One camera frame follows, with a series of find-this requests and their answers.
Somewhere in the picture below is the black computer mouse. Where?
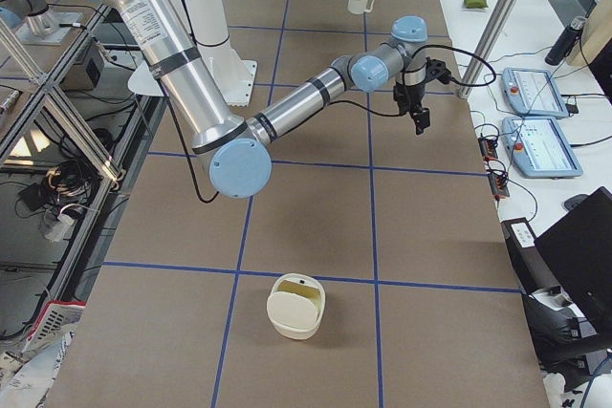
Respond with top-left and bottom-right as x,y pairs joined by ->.
563,194 -> 588,211

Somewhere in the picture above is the cream swing-lid trash bin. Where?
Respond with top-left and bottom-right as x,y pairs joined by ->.
266,273 -> 326,340

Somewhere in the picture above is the aluminium frame post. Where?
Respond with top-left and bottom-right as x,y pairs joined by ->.
457,0 -> 516,99

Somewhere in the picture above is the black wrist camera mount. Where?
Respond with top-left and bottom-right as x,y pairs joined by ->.
424,57 -> 452,85

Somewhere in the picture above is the upper teach pendant tablet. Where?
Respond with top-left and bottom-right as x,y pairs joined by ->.
501,68 -> 569,118

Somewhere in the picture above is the lower teach pendant tablet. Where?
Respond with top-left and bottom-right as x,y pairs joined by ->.
501,116 -> 583,179

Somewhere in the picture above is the teach pendant tablet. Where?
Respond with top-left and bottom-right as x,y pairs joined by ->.
501,68 -> 569,118
501,116 -> 583,179

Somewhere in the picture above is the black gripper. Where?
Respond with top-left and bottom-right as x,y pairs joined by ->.
393,82 -> 430,135

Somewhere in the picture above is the black laptop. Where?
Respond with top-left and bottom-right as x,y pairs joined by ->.
535,186 -> 611,330

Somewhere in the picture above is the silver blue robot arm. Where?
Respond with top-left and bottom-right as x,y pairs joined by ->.
99,0 -> 427,198

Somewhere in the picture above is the green bean bag pouch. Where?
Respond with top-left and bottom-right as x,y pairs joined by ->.
463,0 -> 489,10

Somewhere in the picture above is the black water bottle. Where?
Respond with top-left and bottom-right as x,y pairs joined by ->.
545,16 -> 587,66

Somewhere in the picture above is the white central pedestal column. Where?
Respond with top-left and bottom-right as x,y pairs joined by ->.
184,0 -> 257,107

